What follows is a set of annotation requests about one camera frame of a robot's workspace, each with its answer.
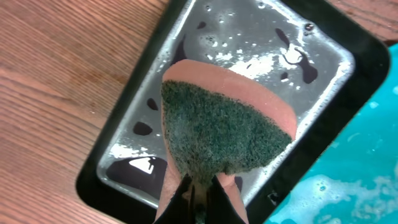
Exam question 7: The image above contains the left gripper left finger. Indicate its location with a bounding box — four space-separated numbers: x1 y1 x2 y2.
154 174 195 224

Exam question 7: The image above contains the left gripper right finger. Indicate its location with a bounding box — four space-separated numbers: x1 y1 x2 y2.
206 176 244 224

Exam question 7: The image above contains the pink green sponge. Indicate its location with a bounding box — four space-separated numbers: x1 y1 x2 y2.
155 59 297 223

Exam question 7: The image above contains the teal plastic tray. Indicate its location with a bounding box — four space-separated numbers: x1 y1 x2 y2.
265 45 397 224

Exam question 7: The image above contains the black water tray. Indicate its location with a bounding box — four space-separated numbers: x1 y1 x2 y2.
76 0 390 223

